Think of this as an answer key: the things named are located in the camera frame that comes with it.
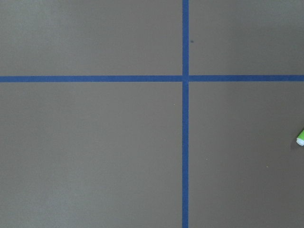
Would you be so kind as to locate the green highlighter pen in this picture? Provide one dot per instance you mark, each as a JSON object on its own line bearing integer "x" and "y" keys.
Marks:
{"x": 300, "y": 138}

